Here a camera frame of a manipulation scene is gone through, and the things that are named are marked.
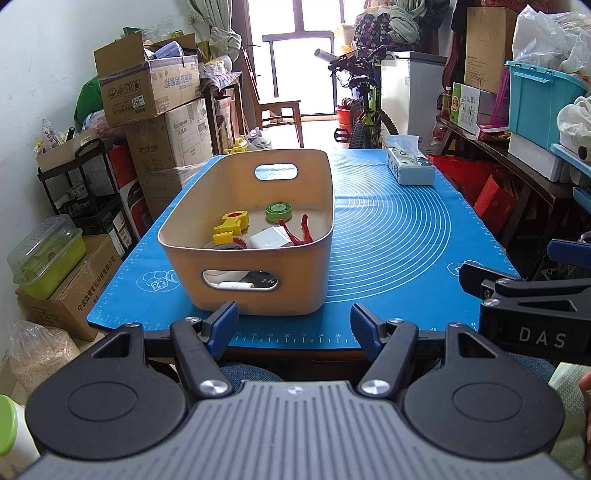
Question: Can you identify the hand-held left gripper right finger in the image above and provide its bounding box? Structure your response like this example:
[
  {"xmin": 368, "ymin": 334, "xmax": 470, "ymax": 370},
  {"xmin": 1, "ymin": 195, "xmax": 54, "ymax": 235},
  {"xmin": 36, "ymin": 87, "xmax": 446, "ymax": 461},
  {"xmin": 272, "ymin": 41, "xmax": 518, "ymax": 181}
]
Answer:
[{"xmin": 350, "ymin": 302, "xmax": 502, "ymax": 398}]

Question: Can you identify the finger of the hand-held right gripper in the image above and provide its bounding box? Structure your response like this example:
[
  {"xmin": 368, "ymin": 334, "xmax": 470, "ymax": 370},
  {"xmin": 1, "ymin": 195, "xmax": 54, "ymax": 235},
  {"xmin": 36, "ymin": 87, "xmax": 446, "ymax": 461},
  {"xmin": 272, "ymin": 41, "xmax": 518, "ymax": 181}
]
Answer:
[
  {"xmin": 548, "ymin": 237, "xmax": 591, "ymax": 269},
  {"xmin": 458, "ymin": 260, "xmax": 591, "ymax": 303}
]

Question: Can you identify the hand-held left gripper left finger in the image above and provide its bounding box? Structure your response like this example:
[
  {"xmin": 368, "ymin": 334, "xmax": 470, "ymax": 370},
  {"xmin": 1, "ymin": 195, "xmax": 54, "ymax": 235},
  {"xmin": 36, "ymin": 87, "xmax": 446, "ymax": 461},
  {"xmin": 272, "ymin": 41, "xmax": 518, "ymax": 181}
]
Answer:
[{"xmin": 90, "ymin": 301, "xmax": 240, "ymax": 398}]

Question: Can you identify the black remote control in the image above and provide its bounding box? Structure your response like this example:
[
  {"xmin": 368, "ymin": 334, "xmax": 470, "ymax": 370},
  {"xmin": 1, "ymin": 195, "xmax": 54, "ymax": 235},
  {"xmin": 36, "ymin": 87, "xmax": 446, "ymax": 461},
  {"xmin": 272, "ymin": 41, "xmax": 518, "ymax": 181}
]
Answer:
[{"xmin": 240, "ymin": 271, "xmax": 279, "ymax": 292}]

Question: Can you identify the tape roll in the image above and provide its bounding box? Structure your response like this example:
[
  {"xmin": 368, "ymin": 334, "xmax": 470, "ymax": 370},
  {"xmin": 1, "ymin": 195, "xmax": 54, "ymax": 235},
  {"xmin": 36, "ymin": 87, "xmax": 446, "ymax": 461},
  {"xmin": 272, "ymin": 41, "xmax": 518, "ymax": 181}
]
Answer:
[{"xmin": 204, "ymin": 236, "xmax": 247, "ymax": 251}]

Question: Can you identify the beige plastic basket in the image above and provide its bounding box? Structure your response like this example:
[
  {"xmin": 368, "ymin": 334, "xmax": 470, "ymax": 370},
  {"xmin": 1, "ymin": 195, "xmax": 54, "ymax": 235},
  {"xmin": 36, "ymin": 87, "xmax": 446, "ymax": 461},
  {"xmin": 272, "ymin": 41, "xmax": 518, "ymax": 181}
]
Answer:
[{"xmin": 157, "ymin": 148, "xmax": 335, "ymax": 317}]

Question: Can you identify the white charger plug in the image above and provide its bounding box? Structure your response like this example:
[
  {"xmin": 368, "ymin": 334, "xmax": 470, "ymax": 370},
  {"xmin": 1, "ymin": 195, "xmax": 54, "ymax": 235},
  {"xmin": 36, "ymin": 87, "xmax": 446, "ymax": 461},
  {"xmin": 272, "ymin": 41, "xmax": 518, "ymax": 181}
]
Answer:
[{"xmin": 249, "ymin": 225, "xmax": 293, "ymax": 249}]

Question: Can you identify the yellow plastic toy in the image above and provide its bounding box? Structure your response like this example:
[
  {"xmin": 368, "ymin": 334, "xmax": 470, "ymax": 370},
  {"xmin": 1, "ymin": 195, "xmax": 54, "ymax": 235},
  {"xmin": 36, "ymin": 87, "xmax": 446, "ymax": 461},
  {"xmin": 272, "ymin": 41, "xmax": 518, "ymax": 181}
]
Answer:
[{"xmin": 212, "ymin": 210, "xmax": 250, "ymax": 245}]

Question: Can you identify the green round tin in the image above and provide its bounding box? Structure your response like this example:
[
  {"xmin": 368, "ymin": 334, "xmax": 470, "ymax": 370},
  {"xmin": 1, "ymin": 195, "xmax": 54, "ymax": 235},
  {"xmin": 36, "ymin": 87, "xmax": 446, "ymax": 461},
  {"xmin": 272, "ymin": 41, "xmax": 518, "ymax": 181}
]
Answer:
[{"xmin": 264, "ymin": 201, "xmax": 294, "ymax": 223}]

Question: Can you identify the light green cloth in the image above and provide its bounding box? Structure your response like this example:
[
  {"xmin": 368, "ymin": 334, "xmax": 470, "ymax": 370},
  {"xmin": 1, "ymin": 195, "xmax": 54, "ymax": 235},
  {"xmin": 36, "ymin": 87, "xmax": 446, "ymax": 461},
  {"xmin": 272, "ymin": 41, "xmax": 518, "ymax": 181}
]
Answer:
[{"xmin": 547, "ymin": 362, "xmax": 591, "ymax": 467}]

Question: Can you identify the blue silicone mat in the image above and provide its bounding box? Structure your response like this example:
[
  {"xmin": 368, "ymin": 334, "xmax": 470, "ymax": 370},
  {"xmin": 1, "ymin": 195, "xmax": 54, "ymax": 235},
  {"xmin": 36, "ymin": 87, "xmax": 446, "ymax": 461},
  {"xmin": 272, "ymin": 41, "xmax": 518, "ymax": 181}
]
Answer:
[{"xmin": 87, "ymin": 148, "xmax": 525, "ymax": 350}]

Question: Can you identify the light blue shelf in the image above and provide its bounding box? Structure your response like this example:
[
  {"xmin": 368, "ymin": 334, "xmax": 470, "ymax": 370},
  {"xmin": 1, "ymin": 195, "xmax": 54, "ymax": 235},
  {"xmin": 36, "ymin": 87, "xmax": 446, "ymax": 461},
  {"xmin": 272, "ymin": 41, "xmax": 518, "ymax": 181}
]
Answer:
[{"xmin": 549, "ymin": 143, "xmax": 591, "ymax": 204}]

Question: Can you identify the red paper bag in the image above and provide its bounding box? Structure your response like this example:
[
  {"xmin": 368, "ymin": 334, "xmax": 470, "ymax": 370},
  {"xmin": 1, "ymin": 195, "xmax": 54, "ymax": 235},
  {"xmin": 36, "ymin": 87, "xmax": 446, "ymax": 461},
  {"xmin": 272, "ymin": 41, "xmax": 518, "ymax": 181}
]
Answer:
[{"xmin": 427, "ymin": 154, "xmax": 518, "ymax": 236}]

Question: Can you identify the white foam box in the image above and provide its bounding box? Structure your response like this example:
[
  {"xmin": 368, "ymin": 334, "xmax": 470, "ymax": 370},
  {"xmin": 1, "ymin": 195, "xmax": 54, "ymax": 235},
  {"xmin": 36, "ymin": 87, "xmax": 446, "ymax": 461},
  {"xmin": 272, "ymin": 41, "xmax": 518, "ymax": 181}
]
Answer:
[{"xmin": 508, "ymin": 133, "xmax": 573, "ymax": 183}]

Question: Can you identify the tissue box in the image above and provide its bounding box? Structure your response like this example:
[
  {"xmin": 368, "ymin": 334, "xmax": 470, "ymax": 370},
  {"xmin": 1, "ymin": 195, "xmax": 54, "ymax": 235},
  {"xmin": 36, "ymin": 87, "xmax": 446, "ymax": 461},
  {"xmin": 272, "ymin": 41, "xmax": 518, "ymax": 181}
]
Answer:
[{"xmin": 385, "ymin": 135, "xmax": 436, "ymax": 186}]

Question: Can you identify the white cloth bundle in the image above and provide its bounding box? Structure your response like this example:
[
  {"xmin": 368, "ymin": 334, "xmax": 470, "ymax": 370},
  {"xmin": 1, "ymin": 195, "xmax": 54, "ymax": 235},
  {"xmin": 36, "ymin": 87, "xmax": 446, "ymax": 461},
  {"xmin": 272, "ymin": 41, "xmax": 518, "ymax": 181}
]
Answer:
[{"xmin": 557, "ymin": 96, "xmax": 591, "ymax": 162}]

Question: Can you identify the dark wooden bench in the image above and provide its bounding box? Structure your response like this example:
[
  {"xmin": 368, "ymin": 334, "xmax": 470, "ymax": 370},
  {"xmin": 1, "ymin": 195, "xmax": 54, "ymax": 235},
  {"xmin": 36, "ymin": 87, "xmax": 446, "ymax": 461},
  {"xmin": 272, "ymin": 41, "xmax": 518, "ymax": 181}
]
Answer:
[{"xmin": 436, "ymin": 115, "xmax": 578, "ymax": 259}]

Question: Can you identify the red white appliance box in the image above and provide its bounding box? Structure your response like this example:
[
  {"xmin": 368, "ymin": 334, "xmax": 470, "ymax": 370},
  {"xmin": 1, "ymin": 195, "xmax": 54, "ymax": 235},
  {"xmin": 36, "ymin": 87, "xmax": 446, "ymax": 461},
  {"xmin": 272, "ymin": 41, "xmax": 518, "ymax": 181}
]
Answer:
[{"xmin": 117, "ymin": 185, "xmax": 153, "ymax": 241}]

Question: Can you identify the teal storage bin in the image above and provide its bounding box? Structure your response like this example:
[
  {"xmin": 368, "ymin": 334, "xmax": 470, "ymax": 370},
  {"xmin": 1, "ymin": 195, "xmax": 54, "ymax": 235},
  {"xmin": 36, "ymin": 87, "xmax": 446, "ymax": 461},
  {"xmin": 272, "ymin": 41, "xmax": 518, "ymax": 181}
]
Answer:
[{"xmin": 504, "ymin": 60, "xmax": 589, "ymax": 152}]

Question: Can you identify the taped brown cardboard box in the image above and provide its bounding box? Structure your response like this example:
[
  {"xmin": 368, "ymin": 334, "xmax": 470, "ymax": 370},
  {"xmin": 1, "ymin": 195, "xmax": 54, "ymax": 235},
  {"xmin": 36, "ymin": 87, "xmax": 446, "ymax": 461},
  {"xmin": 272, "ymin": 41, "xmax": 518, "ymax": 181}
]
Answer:
[{"xmin": 16, "ymin": 233, "xmax": 123, "ymax": 342}]

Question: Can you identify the pink plastic item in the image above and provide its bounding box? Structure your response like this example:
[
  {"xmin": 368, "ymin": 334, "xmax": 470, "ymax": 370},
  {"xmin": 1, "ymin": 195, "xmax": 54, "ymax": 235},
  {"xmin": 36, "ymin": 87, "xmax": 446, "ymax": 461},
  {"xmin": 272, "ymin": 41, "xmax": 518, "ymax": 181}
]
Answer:
[{"xmin": 489, "ymin": 69, "xmax": 511, "ymax": 127}]

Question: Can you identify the green white carton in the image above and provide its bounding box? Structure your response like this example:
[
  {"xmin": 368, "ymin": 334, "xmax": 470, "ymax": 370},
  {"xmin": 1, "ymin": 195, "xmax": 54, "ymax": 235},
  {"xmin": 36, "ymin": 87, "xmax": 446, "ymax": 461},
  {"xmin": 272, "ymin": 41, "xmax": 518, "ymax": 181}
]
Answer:
[{"xmin": 450, "ymin": 82, "xmax": 497, "ymax": 134}]

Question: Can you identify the green container clear lid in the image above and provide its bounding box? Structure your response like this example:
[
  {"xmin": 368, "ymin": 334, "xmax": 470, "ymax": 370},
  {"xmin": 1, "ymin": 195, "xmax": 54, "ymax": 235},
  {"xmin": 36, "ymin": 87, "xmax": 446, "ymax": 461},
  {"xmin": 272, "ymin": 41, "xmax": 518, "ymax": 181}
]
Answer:
[{"xmin": 7, "ymin": 215, "xmax": 88, "ymax": 300}]

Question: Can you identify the clear bag of grain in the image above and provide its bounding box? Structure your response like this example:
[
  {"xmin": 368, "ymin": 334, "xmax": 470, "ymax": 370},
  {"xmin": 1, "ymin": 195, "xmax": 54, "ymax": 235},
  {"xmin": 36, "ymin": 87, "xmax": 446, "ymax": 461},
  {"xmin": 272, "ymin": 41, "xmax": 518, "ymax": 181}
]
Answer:
[{"xmin": 8, "ymin": 318, "xmax": 81, "ymax": 398}]

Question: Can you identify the small white plastic bag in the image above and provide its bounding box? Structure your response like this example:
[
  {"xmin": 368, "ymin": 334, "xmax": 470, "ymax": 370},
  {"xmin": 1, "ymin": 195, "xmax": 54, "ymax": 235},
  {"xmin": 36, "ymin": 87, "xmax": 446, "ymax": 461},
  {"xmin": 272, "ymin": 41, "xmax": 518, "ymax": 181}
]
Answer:
[{"xmin": 245, "ymin": 127, "xmax": 273, "ymax": 151}]

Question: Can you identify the green black bicycle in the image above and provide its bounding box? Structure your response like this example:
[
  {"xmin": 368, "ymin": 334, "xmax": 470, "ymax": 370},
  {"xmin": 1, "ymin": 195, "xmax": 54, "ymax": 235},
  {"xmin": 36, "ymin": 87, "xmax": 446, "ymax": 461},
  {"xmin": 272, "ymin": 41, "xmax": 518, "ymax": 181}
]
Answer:
[{"xmin": 315, "ymin": 45, "xmax": 399, "ymax": 149}]

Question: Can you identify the white chest freezer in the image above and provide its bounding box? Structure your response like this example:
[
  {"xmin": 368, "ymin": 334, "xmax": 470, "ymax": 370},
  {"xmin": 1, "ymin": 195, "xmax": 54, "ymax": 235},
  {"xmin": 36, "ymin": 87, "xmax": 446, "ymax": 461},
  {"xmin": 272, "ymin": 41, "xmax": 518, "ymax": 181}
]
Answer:
[{"xmin": 381, "ymin": 51, "xmax": 448, "ymax": 148}]

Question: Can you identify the large white brown cardboard box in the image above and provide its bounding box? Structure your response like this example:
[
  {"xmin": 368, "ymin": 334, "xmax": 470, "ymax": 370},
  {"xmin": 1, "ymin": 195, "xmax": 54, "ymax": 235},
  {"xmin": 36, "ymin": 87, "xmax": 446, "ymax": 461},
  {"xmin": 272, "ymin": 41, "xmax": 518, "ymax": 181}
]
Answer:
[{"xmin": 124, "ymin": 97, "xmax": 214, "ymax": 169}]

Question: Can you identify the red plastic bucket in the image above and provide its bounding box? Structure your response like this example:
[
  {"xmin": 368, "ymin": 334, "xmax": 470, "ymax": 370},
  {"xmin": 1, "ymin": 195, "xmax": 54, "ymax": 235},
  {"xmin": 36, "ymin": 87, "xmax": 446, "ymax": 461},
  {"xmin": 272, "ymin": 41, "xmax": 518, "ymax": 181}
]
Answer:
[{"xmin": 335, "ymin": 105, "xmax": 365, "ymax": 134}]

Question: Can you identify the large white plastic bag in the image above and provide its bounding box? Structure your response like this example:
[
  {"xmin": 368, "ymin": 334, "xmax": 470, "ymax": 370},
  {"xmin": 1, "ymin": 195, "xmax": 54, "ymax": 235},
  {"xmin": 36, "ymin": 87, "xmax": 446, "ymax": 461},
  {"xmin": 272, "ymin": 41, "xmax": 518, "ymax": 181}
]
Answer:
[{"xmin": 512, "ymin": 4, "xmax": 591, "ymax": 84}]

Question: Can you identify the tall brown cardboard box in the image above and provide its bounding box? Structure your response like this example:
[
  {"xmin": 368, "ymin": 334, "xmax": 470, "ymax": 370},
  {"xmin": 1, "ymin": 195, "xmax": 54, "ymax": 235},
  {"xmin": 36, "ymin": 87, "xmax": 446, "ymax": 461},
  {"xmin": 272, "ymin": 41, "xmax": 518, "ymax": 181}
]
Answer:
[{"xmin": 464, "ymin": 6, "xmax": 520, "ymax": 94}]

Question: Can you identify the wooden chair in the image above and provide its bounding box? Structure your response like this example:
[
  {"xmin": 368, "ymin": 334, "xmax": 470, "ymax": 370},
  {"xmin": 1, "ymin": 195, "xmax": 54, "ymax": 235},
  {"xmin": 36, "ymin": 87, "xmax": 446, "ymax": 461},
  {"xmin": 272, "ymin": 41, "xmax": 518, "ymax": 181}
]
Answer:
[{"xmin": 240, "ymin": 46, "xmax": 305, "ymax": 148}]

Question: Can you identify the black utility cart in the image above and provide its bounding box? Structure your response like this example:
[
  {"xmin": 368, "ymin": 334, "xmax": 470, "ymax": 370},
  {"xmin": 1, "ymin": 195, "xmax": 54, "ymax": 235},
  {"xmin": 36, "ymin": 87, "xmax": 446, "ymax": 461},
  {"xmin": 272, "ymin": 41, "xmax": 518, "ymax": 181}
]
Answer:
[{"xmin": 37, "ymin": 137, "xmax": 139, "ymax": 241}]

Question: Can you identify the cardboard box with bottles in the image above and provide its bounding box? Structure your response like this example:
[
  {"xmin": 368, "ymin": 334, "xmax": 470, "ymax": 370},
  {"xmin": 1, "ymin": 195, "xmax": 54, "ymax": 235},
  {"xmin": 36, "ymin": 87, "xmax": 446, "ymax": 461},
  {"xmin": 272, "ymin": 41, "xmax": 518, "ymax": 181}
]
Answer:
[{"xmin": 36, "ymin": 128, "xmax": 100, "ymax": 174}]

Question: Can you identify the white bottle green cap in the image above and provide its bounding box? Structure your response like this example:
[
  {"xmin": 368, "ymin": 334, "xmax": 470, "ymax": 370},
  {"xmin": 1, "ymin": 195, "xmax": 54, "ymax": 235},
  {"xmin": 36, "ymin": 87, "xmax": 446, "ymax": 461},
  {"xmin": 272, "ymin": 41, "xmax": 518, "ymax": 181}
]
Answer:
[{"xmin": 0, "ymin": 394, "xmax": 40, "ymax": 472}]

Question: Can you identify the wooden side table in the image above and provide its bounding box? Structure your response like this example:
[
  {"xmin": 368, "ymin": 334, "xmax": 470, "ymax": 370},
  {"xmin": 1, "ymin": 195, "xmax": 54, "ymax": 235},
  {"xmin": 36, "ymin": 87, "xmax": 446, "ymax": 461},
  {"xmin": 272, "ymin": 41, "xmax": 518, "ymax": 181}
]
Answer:
[{"xmin": 201, "ymin": 71, "xmax": 245, "ymax": 155}]

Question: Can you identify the open printed cardboard box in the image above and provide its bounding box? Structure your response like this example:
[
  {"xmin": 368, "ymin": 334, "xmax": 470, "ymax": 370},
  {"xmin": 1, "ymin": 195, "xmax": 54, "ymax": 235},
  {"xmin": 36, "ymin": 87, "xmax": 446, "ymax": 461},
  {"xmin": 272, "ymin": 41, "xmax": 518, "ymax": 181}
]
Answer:
[{"xmin": 93, "ymin": 31, "xmax": 201, "ymax": 129}]

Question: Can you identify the green plastic bag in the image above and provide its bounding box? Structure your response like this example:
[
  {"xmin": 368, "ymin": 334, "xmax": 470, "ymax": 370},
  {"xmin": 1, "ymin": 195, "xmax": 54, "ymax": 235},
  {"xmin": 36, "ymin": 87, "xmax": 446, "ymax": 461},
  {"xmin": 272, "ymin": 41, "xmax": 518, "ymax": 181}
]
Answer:
[{"xmin": 75, "ymin": 76, "xmax": 105, "ymax": 125}]

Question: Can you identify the grey green cloth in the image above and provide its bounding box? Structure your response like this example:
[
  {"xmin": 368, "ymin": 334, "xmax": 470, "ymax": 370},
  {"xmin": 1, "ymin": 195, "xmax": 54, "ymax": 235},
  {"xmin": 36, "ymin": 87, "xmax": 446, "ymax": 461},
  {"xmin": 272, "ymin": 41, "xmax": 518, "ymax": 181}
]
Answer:
[{"xmin": 388, "ymin": 0, "xmax": 423, "ymax": 44}]

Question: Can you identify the curtain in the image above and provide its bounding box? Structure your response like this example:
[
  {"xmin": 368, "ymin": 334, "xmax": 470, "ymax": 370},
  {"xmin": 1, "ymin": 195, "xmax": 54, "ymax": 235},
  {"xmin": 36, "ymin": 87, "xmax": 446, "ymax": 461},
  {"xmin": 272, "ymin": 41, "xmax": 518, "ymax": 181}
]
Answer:
[{"xmin": 185, "ymin": 0, "xmax": 243, "ymax": 58}]

